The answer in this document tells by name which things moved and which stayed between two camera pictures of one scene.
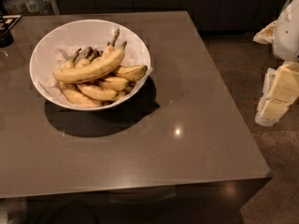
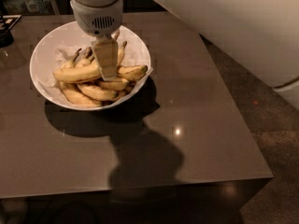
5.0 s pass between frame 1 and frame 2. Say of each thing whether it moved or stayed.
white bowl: stayed
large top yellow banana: stayed
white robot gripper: moved
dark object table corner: stayed
